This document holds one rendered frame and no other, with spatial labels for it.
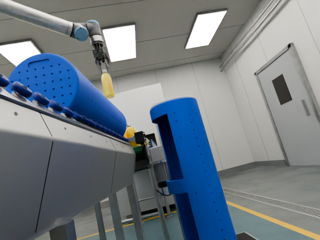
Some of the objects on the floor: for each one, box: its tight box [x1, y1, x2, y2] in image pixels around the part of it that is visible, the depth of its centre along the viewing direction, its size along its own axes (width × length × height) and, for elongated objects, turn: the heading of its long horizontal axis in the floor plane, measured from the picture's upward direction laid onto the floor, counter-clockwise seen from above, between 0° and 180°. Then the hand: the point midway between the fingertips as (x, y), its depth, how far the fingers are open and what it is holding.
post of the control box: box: [94, 202, 107, 240], centre depth 179 cm, size 4×4×100 cm
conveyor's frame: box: [121, 144, 173, 240], centre depth 243 cm, size 48×164×90 cm, turn 128°
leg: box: [126, 184, 146, 240], centre depth 149 cm, size 6×6×63 cm
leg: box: [108, 193, 125, 240], centre depth 149 cm, size 6×6×63 cm
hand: (104, 71), depth 155 cm, fingers closed on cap, 4 cm apart
